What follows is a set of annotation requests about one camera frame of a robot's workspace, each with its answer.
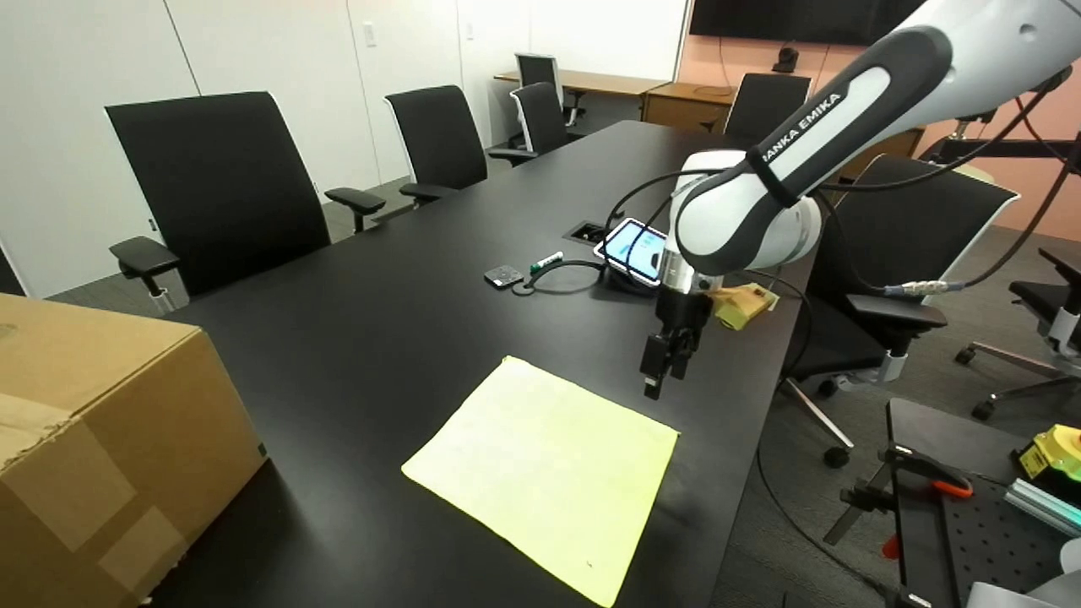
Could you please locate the black wall screen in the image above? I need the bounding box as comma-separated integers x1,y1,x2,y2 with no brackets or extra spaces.
685,0,940,48

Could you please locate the black robot supply cable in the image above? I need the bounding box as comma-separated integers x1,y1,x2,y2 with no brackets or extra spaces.
875,64,1081,301

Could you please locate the black chair base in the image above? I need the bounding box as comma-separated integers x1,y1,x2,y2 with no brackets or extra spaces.
952,245,1081,425

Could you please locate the black metal stand frame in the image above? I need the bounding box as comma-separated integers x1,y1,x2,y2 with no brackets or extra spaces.
922,94,1081,173

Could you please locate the small dark smartphone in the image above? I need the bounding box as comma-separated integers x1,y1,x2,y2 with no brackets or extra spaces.
482,264,531,295

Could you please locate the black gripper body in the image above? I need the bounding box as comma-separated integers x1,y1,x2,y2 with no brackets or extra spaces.
657,285,718,353

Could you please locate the tablet with lit screen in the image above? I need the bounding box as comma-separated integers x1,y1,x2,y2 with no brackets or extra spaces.
591,212,675,291

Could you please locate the large brown cardboard box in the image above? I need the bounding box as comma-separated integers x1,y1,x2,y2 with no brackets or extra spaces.
0,291,272,608

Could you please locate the tan wrist camera mount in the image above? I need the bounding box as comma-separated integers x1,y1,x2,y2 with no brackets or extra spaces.
708,281,783,334

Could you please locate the orange-handled clamp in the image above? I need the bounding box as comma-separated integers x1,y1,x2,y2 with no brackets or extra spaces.
838,438,979,518

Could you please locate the teal box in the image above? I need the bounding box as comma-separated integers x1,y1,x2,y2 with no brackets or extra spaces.
1005,476,1081,538

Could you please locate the black table cable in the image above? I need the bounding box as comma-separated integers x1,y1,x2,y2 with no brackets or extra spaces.
512,245,620,301

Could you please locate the yellow cloth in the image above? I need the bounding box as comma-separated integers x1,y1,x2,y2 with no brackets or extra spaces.
400,353,683,608

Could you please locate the wooden desk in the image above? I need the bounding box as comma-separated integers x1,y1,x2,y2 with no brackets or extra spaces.
495,66,737,139

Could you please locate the yellow-green package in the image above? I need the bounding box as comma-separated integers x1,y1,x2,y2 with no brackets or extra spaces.
1018,421,1081,486

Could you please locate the black white-framed office chair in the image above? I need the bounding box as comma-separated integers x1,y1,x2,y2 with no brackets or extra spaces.
782,151,1024,468

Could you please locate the black perforated breadboard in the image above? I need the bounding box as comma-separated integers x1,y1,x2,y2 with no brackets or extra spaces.
883,394,1081,608

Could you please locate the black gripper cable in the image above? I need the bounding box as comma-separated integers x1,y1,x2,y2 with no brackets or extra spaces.
603,170,685,230

